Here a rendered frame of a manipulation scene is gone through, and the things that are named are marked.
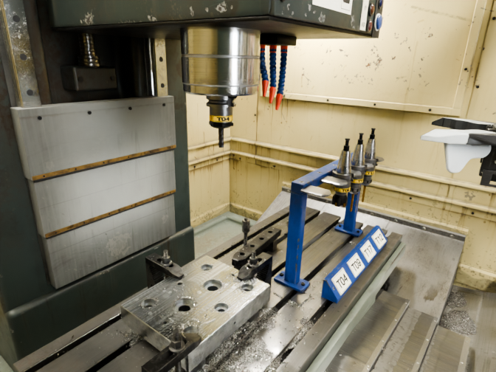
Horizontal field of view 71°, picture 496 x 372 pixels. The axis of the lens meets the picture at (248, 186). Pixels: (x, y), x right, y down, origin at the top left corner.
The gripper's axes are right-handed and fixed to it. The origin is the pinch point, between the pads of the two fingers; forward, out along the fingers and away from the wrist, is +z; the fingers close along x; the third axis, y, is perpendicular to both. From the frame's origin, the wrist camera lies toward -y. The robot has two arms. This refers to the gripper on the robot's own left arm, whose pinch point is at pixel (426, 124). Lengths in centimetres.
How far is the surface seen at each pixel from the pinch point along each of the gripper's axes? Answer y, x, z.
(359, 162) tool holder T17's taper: 21, 48, 21
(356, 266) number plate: 52, 38, 15
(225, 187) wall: 66, 105, 113
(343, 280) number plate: 51, 28, 16
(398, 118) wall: 13, 99, 19
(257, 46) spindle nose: -11.1, 1.0, 31.7
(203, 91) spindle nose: -2.8, -7.5, 38.2
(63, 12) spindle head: -18, -9, 77
